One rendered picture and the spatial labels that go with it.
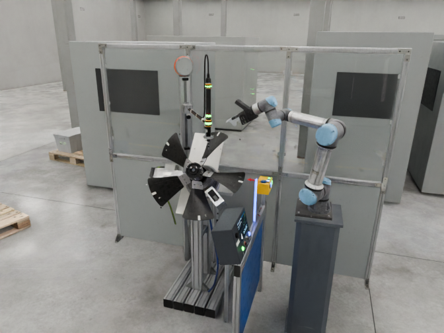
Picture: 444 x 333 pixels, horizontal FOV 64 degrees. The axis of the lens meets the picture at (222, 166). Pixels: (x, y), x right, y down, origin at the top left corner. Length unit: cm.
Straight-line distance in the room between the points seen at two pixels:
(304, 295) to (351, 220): 92
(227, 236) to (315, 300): 119
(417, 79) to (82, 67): 416
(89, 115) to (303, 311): 372
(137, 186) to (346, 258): 213
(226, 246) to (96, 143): 373
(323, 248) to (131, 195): 210
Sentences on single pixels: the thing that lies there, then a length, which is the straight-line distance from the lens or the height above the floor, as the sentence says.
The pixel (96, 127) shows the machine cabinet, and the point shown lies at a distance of 515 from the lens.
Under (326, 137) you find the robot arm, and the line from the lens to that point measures 208.
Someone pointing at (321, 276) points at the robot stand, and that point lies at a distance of 261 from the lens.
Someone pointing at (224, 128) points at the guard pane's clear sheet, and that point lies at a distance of 317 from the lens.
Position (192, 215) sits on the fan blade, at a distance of 244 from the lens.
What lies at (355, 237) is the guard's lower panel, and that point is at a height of 46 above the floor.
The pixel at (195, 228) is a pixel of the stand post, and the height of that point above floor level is 67.
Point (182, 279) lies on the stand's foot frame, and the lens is 332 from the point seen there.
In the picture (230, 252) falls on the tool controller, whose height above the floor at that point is 113.
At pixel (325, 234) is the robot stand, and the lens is 243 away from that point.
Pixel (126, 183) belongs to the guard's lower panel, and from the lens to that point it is 377.
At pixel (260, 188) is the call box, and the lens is 271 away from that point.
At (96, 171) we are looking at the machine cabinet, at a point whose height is 29.
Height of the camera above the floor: 210
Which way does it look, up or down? 20 degrees down
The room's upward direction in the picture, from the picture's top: 1 degrees clockwise
